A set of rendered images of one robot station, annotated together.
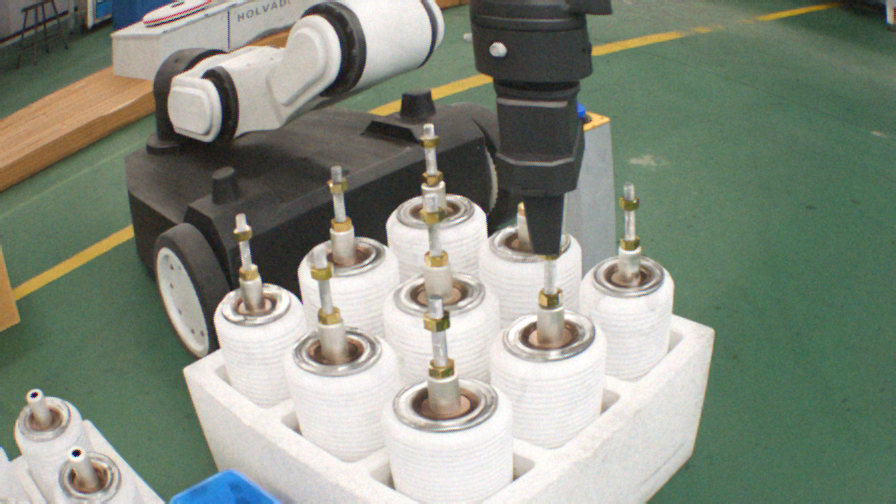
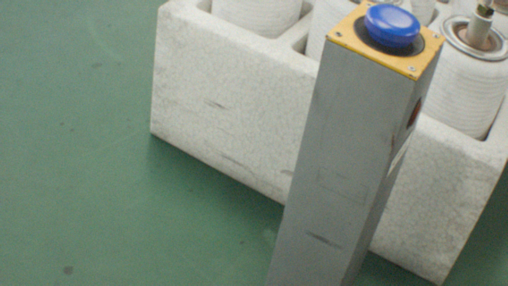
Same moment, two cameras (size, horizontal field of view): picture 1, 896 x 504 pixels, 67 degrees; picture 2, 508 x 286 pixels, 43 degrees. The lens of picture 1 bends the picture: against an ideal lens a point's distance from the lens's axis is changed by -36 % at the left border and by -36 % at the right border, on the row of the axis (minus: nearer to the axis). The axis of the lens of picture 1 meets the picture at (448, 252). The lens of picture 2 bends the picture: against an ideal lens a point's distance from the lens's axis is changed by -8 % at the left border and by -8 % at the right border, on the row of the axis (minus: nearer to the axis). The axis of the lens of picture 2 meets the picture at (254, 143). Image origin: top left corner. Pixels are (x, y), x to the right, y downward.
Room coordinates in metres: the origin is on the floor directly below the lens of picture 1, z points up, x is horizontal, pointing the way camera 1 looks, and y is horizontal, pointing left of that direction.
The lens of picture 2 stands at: (1.37, -0.36, 0.56)
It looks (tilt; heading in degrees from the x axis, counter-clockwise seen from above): 42 degrees down; 159
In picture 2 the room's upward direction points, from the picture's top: 10 degrees clockwise
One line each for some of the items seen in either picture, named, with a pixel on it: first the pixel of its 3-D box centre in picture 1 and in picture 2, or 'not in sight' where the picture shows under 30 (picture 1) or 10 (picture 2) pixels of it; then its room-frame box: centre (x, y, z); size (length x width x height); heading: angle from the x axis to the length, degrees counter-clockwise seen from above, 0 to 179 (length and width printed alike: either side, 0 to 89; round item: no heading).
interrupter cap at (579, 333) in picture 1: (550, 336); not in sight; (0.67, -0.07, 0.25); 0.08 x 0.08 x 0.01
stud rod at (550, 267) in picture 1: (550, 275); not in sight; (0.67, -0.07, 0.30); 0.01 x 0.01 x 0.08
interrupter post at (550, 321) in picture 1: (550, 322); not in sight; (0.67, -0.07, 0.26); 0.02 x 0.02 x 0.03
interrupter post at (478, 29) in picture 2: (434, 199); (478, 27); (0.92, 0.01, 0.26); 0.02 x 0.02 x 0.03
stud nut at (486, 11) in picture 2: (432, 177); (485, 7); (0.92, 0.01, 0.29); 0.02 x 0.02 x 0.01; 59
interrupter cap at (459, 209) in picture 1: (435, 212); (475, 38); (0.92, 0.01, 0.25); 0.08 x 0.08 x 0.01
